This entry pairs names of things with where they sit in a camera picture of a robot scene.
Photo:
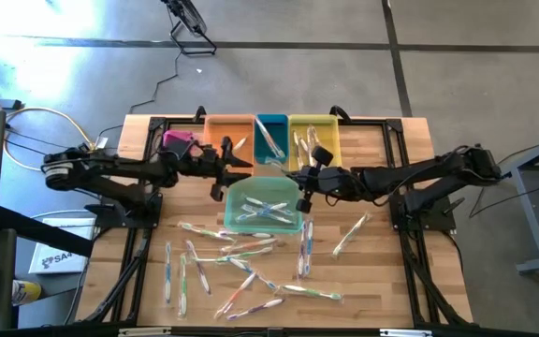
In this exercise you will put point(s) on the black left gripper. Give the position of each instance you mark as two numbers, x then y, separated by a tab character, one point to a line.
190	161

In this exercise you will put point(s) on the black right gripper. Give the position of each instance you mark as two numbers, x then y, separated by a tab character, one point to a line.
351	183

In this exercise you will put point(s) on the blue toothbrush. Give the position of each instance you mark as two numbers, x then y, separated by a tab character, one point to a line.
309	248
168	273
251	214
250	270
301	253

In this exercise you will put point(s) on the yellow-green toothbrush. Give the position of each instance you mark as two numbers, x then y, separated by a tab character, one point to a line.
351	235

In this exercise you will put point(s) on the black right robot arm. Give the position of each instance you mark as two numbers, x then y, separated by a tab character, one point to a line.
419	173

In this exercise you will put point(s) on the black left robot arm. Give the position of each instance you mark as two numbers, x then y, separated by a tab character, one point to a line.
120	164

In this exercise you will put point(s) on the green translucent plastic bin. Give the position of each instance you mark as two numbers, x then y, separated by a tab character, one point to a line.
234	187

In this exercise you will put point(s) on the orange plastic bin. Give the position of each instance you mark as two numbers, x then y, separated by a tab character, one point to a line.
215	128

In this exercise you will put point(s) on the yellow plastic bin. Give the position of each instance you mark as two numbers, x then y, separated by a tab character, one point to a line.
332	136

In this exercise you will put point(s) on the teal plastic bin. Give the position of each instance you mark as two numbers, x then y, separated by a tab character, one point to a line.
280	126

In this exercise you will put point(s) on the purple wrapped toothbrush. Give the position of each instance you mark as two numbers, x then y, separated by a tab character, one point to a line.
255	309
198	268
246	233

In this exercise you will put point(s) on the magenta plastic bin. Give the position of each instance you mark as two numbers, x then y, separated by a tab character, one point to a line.
176	137

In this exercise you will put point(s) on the white power adapter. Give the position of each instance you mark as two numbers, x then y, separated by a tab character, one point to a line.
102	142

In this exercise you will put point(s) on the yellow power plug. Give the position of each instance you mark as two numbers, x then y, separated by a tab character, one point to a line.
82	154

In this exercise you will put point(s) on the black floor fan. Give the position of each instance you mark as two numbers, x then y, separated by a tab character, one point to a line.
190	19

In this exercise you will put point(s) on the white label plate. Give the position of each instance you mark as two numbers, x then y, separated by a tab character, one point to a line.
405	332
143	332

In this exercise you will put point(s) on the white printed box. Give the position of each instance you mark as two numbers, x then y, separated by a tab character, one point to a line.
59	259

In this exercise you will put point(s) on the grey metal table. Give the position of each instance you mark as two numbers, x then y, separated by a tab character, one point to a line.
534	234

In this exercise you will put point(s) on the yellow can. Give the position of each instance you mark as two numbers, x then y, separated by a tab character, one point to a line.
27	292

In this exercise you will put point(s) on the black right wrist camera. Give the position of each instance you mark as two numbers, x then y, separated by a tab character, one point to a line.
324	180

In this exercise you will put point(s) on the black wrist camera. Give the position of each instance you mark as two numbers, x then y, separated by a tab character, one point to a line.
324	180
214	165

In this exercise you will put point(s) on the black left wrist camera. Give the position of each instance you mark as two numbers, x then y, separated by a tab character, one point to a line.
214	165

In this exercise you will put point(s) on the black aluminium table frame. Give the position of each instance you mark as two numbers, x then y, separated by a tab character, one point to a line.
156	124

